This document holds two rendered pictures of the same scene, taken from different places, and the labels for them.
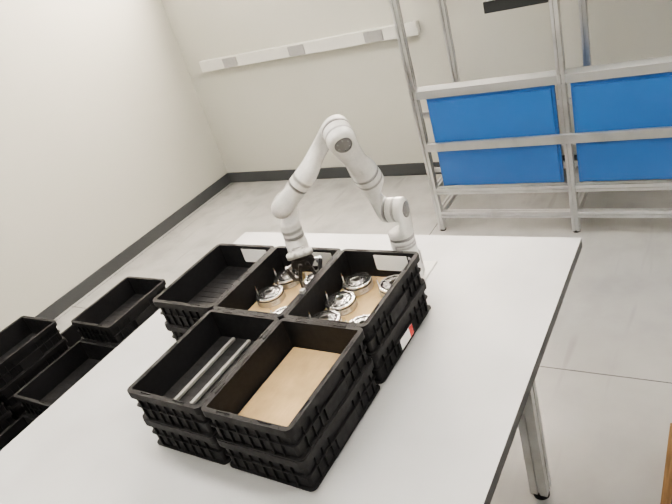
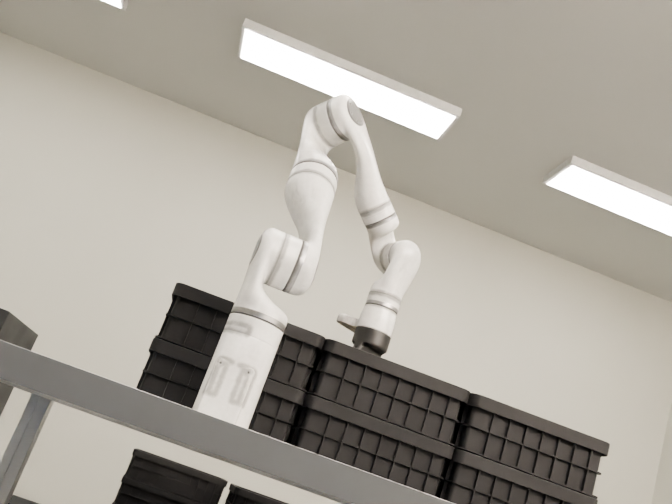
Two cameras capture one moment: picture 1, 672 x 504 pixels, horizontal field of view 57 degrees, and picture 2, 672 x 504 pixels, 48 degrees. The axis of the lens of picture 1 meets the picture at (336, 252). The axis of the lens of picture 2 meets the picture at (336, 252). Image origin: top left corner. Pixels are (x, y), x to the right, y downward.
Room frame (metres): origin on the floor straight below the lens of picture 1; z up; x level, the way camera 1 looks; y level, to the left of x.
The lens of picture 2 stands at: (2.92, -1.03, 0.65)
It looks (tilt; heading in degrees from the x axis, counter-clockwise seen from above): 17 degrees up; 136
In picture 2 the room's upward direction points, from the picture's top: 20 degrees clockwise
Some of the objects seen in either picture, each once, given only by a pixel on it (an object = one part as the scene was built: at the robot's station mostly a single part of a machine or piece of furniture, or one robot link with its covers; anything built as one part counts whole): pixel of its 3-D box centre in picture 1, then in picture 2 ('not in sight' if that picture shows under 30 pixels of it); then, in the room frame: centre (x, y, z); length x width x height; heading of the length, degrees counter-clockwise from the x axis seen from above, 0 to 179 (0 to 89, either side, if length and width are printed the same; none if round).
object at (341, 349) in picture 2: (279, 280); (374, 380); (1.86, 0.21, 0.92); 0.40 x 0.30 x 0.02; 142
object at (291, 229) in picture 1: (287, 214); (394, 275); (1.91, 0.12, 1.12); 0.09 x 0.07 x 0.15; 163
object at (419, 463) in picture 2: not in sight; (351, 452); (1.86, 0.21, 0.76); 0.40 x 0.30 x 0.12; 142
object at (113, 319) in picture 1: (137, 335); not in sight; (2.77, 1.10, 0.37); 0.40 x 0.30 x 0.45; 142
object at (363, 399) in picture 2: (284, 292); (367, 402); (1.86, 0.21, 0.87); 0.40 x 0.30 x 0.11; 142
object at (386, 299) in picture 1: (353, 286); (242, 331); (1.68, -0.02, 0.92); 0.40 x 0.30 x 0.02; 142
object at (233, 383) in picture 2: (407, 256); (237, 373); (1.98, -0.25, 0.79); 0.09 x 0.09 x 0.17; 41
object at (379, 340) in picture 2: (301, 258); (367, 351); (1.90, 0.12, 0.95); 0.08 x 0.08 x 0.09
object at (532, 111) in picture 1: (494, 139); not in sight; (3.28, -1.05, 0.60); 0.72 x 0.03 x 0.56; 53
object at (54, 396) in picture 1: (83, 397); not in sight; (2.45, 1.35, 0.31); 0.40 x 0.30 x 0.34; 142
